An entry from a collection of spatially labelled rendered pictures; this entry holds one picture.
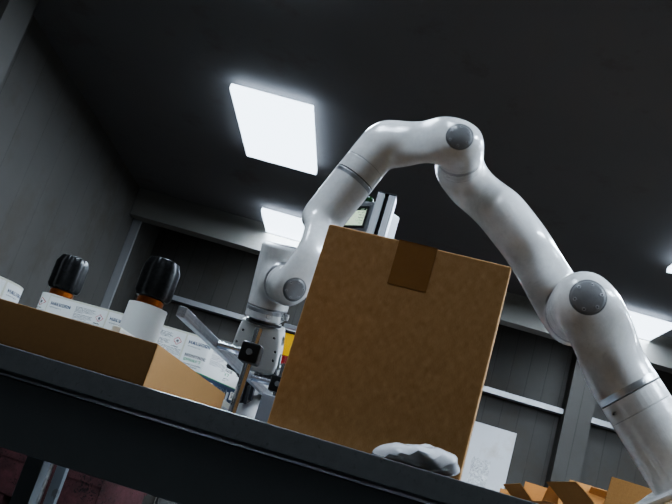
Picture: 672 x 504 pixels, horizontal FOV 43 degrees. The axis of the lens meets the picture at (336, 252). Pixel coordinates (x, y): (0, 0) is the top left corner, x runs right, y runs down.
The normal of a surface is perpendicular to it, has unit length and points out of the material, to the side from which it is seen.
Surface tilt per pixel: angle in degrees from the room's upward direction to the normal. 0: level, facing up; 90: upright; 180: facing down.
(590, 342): 132
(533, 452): 90
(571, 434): 90
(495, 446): 90
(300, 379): 90
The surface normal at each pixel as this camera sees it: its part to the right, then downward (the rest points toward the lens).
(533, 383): 0.00, -0.29
